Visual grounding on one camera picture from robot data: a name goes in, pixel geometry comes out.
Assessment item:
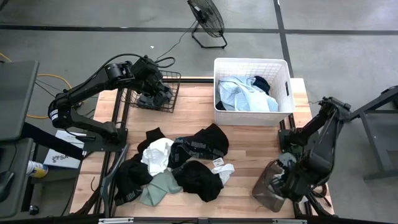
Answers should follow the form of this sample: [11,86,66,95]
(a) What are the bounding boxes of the black fan power cable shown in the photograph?
[155,20,198,62]

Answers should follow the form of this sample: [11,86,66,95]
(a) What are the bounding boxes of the white plastic laundry basket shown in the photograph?
[213,57,296,127]

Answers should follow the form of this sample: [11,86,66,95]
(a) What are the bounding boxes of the pile of black garments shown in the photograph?
[93,77,215,218]

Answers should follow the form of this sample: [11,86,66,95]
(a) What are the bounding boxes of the black wire basket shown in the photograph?
[121,70,182,113]

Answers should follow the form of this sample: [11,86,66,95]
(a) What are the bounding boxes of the white cloth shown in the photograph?
[140,137,175,177]

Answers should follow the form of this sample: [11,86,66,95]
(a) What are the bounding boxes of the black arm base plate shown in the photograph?
[278,129,324,154]
[76,127,129,153]

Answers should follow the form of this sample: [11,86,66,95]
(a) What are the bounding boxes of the dark grey desk top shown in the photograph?
[0,60,40,142]

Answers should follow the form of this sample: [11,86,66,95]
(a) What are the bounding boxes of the white printed cardboard box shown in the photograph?
[42,129,88,170]

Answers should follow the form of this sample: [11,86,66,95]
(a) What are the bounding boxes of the dark grey side desk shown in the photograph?
[0,138,34,218]

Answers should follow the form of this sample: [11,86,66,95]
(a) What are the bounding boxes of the yellow floor cable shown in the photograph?
[0,52,75,119]

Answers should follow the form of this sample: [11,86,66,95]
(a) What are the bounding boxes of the grey metal strut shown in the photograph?
[101,143,131,218]

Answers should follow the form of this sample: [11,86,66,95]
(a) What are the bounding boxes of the silver metal bracket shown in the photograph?
[98,217,135,224]
[271,218,308,224]

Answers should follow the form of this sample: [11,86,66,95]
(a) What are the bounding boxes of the navy black Puma boxers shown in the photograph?
[167,123,230,169]

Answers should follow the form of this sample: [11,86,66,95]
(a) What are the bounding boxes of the black floor fan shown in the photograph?
[187,0,228,50]

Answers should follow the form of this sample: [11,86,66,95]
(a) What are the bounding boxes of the grey metal table stand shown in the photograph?
[343,85,398,182]

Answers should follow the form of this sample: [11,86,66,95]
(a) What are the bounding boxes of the navy dotted shirt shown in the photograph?
[215,75,271,112]

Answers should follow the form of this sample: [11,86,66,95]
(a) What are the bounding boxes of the coiled black cable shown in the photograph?
[312,183,333,208]

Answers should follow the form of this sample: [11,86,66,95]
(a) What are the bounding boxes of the white yellow spray can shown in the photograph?
[25,159,50,179]

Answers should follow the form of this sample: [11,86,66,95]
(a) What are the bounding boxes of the mint green cloth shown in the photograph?
[139,169,183,207]

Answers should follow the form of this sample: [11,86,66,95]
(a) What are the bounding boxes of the white sock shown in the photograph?
[211,163,236,185]

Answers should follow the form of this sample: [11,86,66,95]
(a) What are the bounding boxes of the smoky translucent plastic bin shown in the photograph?
[251,160,296,213]

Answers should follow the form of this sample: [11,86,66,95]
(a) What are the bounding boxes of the black diagonal support bar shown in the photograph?
[21,122,85,162]

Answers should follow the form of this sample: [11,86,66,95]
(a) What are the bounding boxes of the light blue shirt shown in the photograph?
[216,76,280,112]

